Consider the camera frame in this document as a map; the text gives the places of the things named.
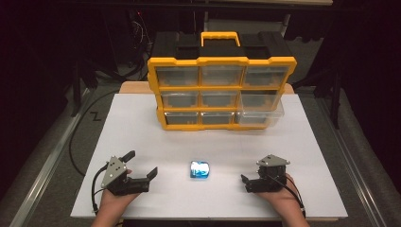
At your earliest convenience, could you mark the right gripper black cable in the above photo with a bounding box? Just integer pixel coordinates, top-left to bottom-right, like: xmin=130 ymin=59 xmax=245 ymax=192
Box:
xmin=273 ymin=175 xmax=307 ymax=219

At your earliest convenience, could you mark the metal floor rail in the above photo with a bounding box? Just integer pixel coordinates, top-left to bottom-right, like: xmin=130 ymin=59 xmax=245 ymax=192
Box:
xmin=315 ymin=94 xmax=384 ymax=227
xmin=12 ymin=88 xmax=93 ymax=227

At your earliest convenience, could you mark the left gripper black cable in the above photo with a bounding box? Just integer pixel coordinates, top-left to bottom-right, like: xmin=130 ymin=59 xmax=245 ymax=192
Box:
xmin=91 ymin=163 xmax=110 ymax=216

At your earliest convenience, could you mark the person's right hand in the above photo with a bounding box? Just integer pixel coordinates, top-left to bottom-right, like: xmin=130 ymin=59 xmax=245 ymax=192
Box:
xmin=256 ymin=173 xmax=305 ymax=218

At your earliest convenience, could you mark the shiny blue packet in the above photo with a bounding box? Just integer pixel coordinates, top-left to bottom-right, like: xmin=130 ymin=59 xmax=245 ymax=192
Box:
xmin=189 ymin=160 xmax=210 ymax=180

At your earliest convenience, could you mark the long black floor cable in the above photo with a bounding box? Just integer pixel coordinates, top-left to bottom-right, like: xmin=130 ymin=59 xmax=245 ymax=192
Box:
xmin=68 ymin=89 xmax=121 ymax=178

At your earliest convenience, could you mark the grid of clear drawers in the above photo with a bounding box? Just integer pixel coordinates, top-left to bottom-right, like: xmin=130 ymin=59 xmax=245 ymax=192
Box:
xmin=155 ymin=65 xmax=289 ymax=125

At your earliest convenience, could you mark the bundle of background cables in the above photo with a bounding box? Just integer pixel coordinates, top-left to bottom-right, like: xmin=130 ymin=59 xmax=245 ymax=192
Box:
xmin=127 ymin=9 xmax=152 ymax=69

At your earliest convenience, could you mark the person's left hand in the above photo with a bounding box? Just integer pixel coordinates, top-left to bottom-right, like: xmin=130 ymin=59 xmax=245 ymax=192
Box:
xmin=98 ymin=169 xmax=141 ymax=218

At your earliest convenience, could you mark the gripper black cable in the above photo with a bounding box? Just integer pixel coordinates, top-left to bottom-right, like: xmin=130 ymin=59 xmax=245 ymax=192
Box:
xmin=91 ymin=163 xmax=110 ymax=216
xmin=273 ymin=175 xmax=307 ymax=219

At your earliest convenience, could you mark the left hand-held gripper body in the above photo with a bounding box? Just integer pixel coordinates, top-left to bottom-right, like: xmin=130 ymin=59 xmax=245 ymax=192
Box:
xmin=100 ymin=155 xmax=151 ymax=197

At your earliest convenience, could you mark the black metal stand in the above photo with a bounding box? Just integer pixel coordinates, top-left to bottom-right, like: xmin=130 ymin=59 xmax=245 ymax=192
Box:
xmin=70 ymin=60 xmax=98 ymax=117
xmin=292 ymin=65 xmax=343 ymax=130

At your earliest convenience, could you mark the clear plastic organizer drawer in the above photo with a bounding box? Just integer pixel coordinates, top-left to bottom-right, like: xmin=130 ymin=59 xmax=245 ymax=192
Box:
xmin=235 ymin=90 xmax=285 ymax=128

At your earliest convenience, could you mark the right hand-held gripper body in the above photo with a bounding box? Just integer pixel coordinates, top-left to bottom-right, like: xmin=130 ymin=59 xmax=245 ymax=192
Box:
xmin=245 ymin=154 xmax=291 ymax=194

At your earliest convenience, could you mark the yellow and black organizer cabinet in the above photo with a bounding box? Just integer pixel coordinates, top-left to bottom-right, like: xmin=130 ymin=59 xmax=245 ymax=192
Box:
xmin=147 ymin=30 xmax=298 ymax=131

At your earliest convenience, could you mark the light grey background box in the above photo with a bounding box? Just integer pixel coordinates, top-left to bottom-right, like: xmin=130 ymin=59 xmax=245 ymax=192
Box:
xmin=204 ymin=18 xmax=289 ymax=34

